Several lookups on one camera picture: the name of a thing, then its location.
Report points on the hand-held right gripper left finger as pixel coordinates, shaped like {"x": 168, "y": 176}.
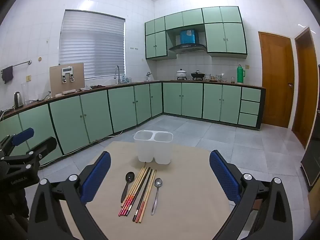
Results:
{"x": 97, "y": 177}

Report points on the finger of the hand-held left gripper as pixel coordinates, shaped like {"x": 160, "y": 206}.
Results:
{"x": 42, "y": 146}
{"x": 23, "y": 135}

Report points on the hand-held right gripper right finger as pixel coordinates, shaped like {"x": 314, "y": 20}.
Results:
{"x": 223, "y": 177}

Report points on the black spoon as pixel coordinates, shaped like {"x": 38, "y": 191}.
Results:
{"x": 130, "y": 176}

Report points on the red patterned bamboo chopstick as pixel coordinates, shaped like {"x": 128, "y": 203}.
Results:
{"x": 123, "y": 207}
{"x": 130, "y": 207}
{"x": 127, "y": 207}

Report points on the black chopstick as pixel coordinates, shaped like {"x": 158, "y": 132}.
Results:
{"x": 144, "y": 195}
{"x": 141, "y": 195}

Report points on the plain bamboo chopstick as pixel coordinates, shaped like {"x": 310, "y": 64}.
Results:
{"x": 149, "y": 185}
{"x": 152, "y": 185}

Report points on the silver metal spoon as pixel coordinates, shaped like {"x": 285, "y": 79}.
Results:
{"x": 158, "y": 182}

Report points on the white two-compartment utensil holder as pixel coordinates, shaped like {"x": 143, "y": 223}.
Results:
{"x": 162, "y": 152}

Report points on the steel electric kettle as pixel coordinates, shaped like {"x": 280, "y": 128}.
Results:
{"x": 18, "y": 100}

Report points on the green kitchen base cabinets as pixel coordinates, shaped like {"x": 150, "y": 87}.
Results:
{"x": 70, "y": 122}

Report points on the clear plastic pitcher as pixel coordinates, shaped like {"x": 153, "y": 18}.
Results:
{"x": 25, "y": 93}

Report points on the brown wooden board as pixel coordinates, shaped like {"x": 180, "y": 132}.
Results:
{"x": 55, "y": 85}

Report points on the dark hanging towel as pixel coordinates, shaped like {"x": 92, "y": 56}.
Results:
{"x": 7, "y": 75}

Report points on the black glass cabinet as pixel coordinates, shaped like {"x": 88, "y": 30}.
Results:
{"x": 312, "y": 160}

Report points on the glass jar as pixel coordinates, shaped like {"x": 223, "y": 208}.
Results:
{"x": 218, "y": 78}

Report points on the green thermos flask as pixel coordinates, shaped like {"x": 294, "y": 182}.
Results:
{"x": 240, "y": 76}

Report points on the chrome kitchen faucet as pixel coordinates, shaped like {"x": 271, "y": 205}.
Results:
{"x": 117, "y": 73}

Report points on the black wok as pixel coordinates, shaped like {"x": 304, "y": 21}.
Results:
{"x": 197, "y": 75}

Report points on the brown wooden door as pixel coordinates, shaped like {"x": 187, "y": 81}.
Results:
{"x": 275, "y": 80}
{"x": 305, "y": 87}

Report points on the steel pot with lid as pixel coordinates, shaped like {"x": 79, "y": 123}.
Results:
{"x": 181, "y": 74}

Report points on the white window blind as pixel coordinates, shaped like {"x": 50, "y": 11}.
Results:
{"x": 92, "y": 45}

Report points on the small chrome faucet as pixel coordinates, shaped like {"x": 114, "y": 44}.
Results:
{"x": 148, "y": 75}

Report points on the range hood with blue cover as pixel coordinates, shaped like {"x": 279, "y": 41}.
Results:
{"x": 188, "y": 38}

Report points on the metal towel rail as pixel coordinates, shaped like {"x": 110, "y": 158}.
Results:
{"x": 21, "y": 64}

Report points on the white bracket with black clips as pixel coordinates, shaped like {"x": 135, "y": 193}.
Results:
{"x": 67, "y": 70}

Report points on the green wall cabinets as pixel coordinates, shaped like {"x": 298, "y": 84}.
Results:
{"x": 225, "y": 37}

